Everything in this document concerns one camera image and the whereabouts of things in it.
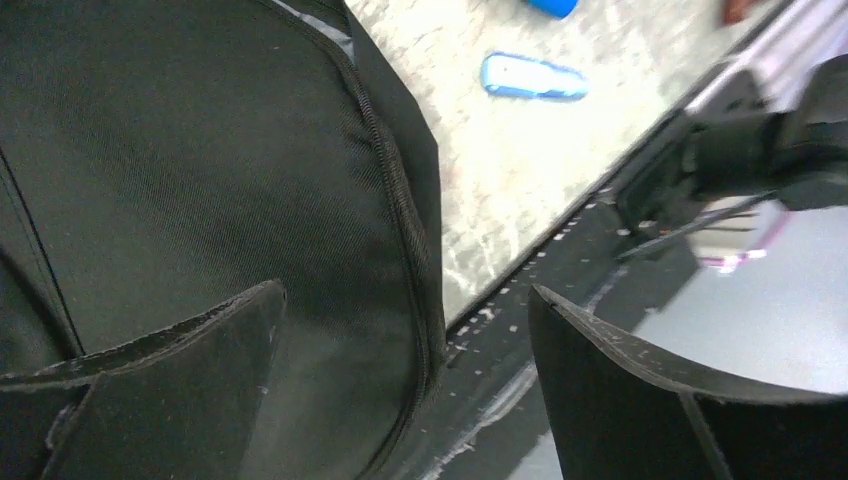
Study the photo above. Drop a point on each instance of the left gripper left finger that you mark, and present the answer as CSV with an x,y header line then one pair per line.
x,y
179,403

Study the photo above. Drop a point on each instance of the black student backpack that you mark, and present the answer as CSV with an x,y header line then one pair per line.
x,y
159,158

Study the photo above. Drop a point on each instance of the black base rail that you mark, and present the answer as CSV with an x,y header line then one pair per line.
x,y
491,351

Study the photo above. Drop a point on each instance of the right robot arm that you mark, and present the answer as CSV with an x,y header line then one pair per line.
x,y
798,157

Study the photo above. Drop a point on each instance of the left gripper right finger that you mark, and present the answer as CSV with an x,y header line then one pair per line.
x,y
621,407

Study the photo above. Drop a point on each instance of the small blue capped bottle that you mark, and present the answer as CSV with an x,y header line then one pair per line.
x,y
558,9

